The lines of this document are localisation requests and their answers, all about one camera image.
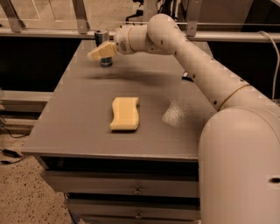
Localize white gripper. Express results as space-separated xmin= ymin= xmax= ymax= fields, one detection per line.
xmin=87 ymin=24 xmax=135 ymax=60

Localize redbull can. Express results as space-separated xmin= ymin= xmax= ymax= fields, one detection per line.
xmin=94 ymin=30 xmax=113 ymax=67

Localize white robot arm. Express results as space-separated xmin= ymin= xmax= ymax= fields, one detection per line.
xmin=88 ymin=14 xmax=280 ymax=224

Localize yellow sponge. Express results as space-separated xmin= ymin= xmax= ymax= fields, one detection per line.
xmin=109 ymin=97 xmax=140 ymax=130

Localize blue snack packet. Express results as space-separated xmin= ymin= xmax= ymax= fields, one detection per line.
xmin=182 ymin=72 xmax=193 ymax=81

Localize grey drawer cabinet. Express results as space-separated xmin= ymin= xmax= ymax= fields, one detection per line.
xmin=23 ymin=41 xmax=214 ymax=224

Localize top drawer with knob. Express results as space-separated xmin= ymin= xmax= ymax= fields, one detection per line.
xmin=41 ymin=171 xmax=200 ymax=198

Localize drawer with knob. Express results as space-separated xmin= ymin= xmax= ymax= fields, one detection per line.
xmin=65 ymin=199 xmax=200 ymax=220
xmin=41 ymin=171 xmax=200 ymax=198

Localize metal railing frame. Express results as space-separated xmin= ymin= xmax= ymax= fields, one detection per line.
xmin=0 ymin=0 xmax=280 ymax=43

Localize black cable on floor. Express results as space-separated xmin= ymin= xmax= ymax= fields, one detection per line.
xmin=0 ymin=116 xmax=30 ymax=165

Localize white cable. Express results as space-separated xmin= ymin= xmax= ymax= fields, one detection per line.
xmin=257 ymin=30 xmax=280 ymax=101

